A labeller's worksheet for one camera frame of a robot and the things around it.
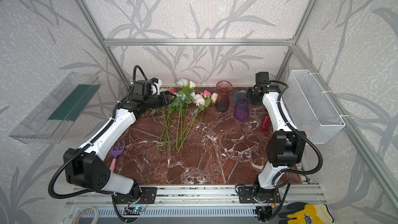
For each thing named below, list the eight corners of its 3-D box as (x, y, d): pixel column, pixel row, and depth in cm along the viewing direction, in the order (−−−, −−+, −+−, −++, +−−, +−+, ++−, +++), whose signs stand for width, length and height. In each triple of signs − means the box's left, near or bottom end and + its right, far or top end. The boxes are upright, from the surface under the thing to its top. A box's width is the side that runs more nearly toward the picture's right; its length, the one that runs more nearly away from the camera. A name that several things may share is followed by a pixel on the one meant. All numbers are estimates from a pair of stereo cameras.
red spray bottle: (261, 130, 99) (263, 126, 96) (264, 118, 105) (265, 114, 102) (266, 132, 98) (268, 128, 95) (269, 119, 104) (271, 116, 101)
